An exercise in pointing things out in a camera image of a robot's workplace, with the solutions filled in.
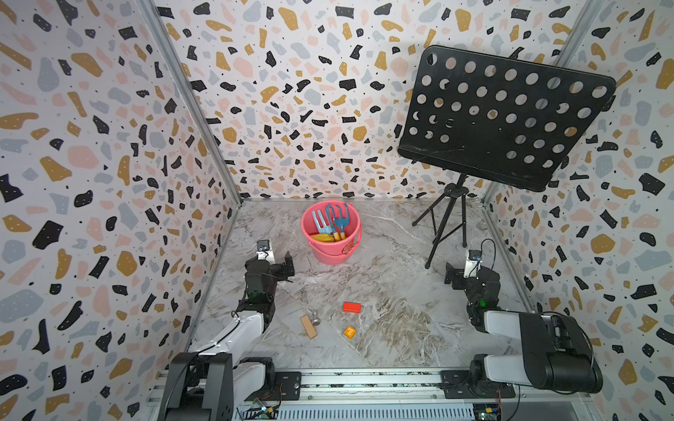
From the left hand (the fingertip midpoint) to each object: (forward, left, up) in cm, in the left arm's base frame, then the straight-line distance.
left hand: (275, 253), depth 86 cm
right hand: (-1, -65, -6) cm, 65 cm away
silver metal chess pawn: (-18, -13, -13) cm, 26 cm away
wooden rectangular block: (-19, -11, -14) cm, 26 cm away
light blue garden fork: (+14, -16, -5) cm, 22 cm away
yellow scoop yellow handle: (+9, -15, -3) cm, 18 cm away
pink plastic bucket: (+3, -20, -4) cm, 21 cm away
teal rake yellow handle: (+18, -17, -1) cm, 25 cm away
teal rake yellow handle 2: (+16, -22, -3) cm, 27 cm away
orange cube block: (-21, -24, -13) cm, 35 cm away
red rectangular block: (-12, -25, -15) cm, 32 cm away
